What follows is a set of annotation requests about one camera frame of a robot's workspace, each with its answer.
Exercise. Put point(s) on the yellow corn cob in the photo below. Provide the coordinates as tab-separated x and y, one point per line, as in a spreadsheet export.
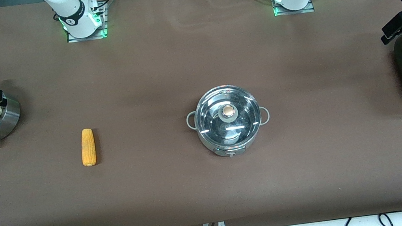
88	148

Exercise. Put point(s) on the glass pot lid with knob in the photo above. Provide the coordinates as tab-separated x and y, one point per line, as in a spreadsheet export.
210	119

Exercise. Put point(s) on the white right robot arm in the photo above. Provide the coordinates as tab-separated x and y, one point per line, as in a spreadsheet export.
75	16

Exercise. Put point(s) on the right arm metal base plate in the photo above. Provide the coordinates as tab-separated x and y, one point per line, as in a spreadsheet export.
72	39

